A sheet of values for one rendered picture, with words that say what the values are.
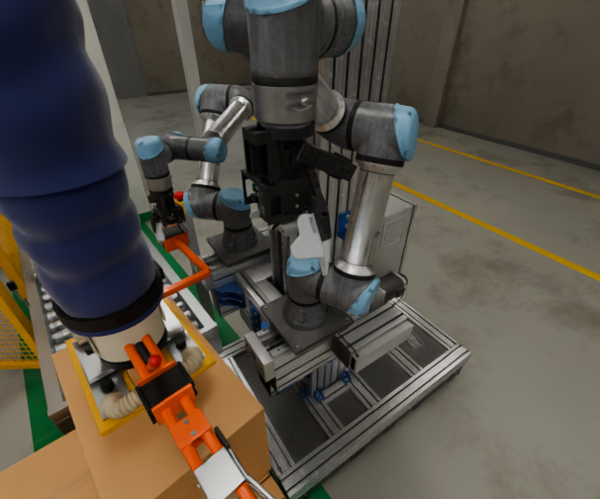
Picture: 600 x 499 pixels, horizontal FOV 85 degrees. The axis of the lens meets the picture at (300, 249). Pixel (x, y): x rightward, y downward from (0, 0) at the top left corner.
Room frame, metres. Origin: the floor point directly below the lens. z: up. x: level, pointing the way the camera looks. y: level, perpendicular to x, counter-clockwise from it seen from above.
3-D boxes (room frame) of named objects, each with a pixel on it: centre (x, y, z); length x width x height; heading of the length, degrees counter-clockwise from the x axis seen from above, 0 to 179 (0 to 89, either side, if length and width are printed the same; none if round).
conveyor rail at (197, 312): (1.97, 1.16, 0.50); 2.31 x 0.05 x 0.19; 39
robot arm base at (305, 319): (0.74, -0.02, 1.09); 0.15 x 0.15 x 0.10
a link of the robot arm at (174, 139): (1.04, 0.40, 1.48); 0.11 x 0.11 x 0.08; 77
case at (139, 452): (0.56, 0.45, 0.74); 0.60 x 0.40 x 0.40; 42
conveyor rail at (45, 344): (1.55, 1.67, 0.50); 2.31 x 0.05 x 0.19; 39
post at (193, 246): (1.62, 0.65, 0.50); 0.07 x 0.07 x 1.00; 39
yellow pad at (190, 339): (0.63, 0.38, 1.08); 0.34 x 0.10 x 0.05; 42
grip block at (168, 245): (0.96, 0.45, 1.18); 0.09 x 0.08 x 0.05; 132
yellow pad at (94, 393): (0.50, 0.52, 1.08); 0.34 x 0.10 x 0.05; 42
